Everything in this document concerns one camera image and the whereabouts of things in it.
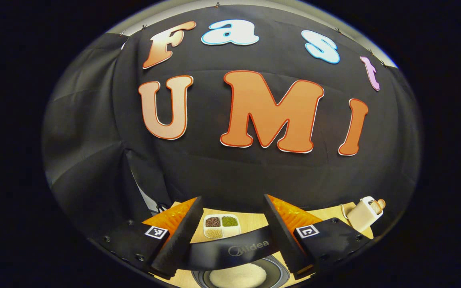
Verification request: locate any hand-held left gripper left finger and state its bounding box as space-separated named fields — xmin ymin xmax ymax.
xmin=88 ymin=196 xmax=204 ymax=279

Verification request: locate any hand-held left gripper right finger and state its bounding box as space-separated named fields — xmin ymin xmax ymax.
xmin=263 ymin=194 xmax=375 ymax=279

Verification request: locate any dark grey rice cooker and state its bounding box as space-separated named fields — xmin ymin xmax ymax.
xmin=174 ymin=226 xmax=295 ymax=288

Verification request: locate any white rice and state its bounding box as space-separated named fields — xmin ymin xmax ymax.
xmin=208 ymin=263 xmax=268 ymax=288

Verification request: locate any white divided grain dish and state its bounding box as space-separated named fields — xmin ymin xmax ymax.
xmin=203 ymin=214 xmax=240 ymax=240

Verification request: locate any black backdrop cloth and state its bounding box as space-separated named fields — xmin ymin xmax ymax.
xmin=42 ymin=5 xmax=422 ymax=248

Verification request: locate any white toaster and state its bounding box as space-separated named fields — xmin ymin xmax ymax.
xmin=347 ymin=196 xmax=386 ymax=232

